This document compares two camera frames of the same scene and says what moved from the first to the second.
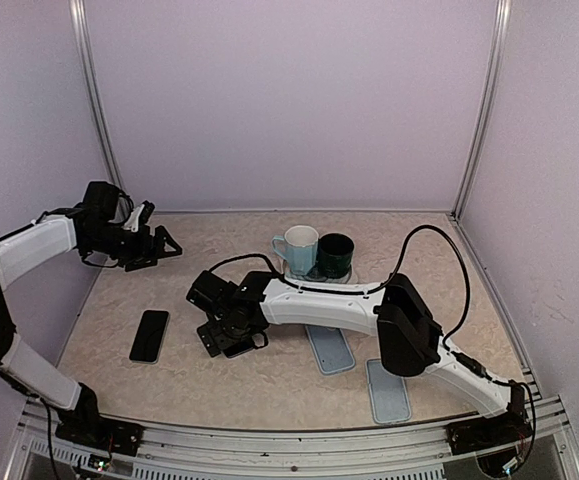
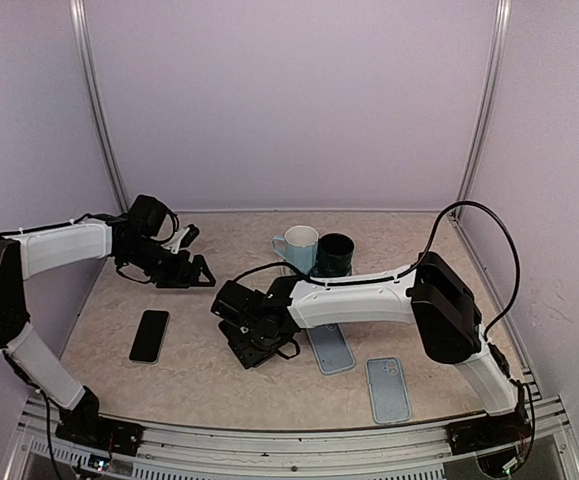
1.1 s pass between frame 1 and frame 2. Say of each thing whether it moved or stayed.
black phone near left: stayed
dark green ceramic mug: stayed
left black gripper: moved
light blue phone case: stayed
